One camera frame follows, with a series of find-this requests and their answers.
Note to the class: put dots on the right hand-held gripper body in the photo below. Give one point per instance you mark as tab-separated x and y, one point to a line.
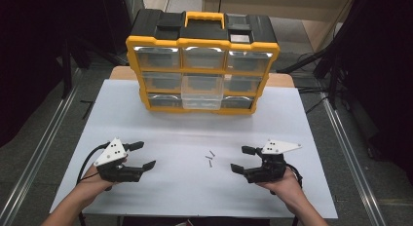
271	169

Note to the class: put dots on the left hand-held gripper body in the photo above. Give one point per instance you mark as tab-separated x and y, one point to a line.
112	153

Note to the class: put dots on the clear plastic drawer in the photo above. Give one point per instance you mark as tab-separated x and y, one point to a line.
201	102

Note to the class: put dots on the yellow black organizer case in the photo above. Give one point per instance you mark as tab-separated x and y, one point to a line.
201	42

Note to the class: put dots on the person's right hand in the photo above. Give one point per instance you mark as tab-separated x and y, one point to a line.
285	187

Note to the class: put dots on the person's left hand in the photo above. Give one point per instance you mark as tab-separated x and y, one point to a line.
92	181

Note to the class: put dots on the white table cover sheet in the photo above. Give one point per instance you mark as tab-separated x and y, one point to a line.
181	193

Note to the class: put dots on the small black bent bar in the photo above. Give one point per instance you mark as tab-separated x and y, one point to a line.
87	108

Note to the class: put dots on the person's dark clothing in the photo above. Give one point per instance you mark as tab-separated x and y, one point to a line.
211	222

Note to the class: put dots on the wooden table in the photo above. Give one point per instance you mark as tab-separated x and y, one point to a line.
121	75

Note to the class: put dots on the set of clear organizer bins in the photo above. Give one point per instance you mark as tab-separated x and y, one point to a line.
159	58

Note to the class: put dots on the black metal stand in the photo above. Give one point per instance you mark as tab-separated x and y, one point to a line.
332	86
66	67

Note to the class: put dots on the black curtain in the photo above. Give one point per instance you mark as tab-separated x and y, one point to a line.
386	73
29	57

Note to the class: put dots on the metal floor rail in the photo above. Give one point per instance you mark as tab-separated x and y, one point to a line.
353	161
37	159

